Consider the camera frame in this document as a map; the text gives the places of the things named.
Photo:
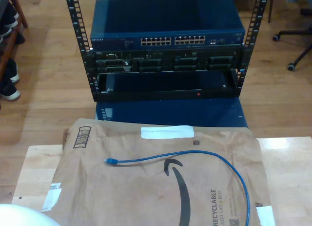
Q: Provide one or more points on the long white tape strip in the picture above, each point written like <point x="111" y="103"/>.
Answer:
<point x="168" y="132"/>

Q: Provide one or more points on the black office chair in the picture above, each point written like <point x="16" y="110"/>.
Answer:
<point x="292" y="32"/>

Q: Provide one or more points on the black rack frame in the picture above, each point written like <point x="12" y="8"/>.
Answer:
<point x="88" y="65"/>

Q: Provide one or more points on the brown paper mailer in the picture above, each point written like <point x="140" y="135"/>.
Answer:
<point x="122" y="187"/>

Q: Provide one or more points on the blue cabinet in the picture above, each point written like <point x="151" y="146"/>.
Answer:
<point x="170" y="111"/>

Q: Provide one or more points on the white tape patch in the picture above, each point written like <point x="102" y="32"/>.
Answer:
<point x="265" y="215"/>
<point x="52" y="199"/>

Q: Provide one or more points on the black rack server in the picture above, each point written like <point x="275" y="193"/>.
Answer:
<point x="146" y="65"/>

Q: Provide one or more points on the black metal furniture leg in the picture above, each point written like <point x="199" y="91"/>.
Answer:
<point x="269" y="8"/>

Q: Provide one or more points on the dark navy shoe white sole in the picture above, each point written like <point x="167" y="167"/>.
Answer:
<point x="6" y="30"/>
<point x="12" y="16"/>
<point x="14" y="77"/>
<point x="11" y="95"/>

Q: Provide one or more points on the blue network switch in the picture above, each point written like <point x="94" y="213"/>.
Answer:
<point x="158" y="16"/>

